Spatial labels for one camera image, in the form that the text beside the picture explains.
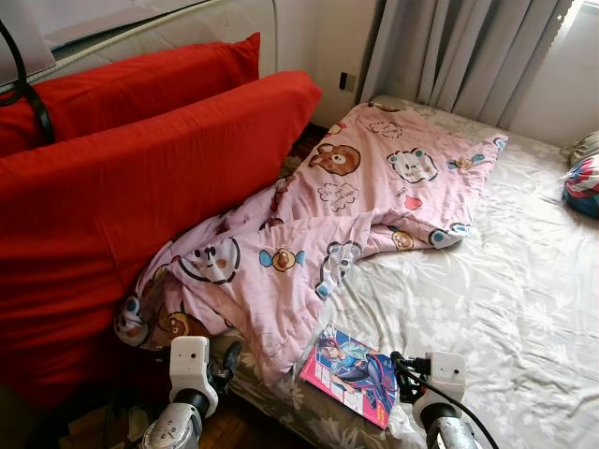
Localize colourful comic magazine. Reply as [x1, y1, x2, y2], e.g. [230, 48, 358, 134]
[299, 326, 399, 429]

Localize bed with grey floral sheet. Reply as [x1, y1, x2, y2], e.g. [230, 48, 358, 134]
[229, 94, 599, 449]

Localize pink cartoon print blanket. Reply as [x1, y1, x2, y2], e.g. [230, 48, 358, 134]
[114, 101, 509, 386]

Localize red fabric cushion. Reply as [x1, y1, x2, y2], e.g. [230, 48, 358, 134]
[0, 33, 263, 155]
[0, 70, 324, 408]

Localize red white blue bolster pillow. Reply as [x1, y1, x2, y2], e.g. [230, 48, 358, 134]
[562, 154, 599, 221]

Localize grey floral pillow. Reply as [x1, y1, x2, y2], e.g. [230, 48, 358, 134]
[562, 131, 599, 167]

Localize grey curtain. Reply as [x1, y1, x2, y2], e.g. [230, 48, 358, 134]
[360, 0, 574, 118]

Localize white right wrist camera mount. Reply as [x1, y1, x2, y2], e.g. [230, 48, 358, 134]
[426, 352, 466, 403]

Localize black hanging cable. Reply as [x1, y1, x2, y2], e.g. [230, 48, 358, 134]
[0, 19, 54, 146]

